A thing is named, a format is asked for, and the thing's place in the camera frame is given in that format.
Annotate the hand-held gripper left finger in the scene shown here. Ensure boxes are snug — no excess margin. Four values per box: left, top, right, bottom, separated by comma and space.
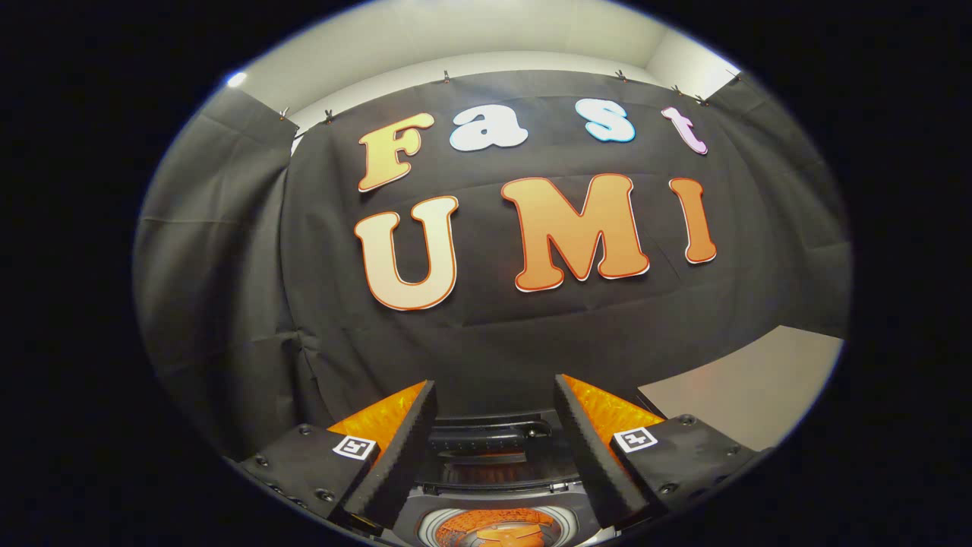
220, 380, 440, 531

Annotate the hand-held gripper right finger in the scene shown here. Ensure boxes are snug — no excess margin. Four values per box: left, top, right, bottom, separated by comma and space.
552, 374, 768, 531

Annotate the black washing machine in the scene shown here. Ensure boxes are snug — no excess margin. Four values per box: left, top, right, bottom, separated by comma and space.
393, 486, 608, 547

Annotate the yellow polo shirt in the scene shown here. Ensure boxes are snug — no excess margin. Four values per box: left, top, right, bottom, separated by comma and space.
433, 507, 566, 547

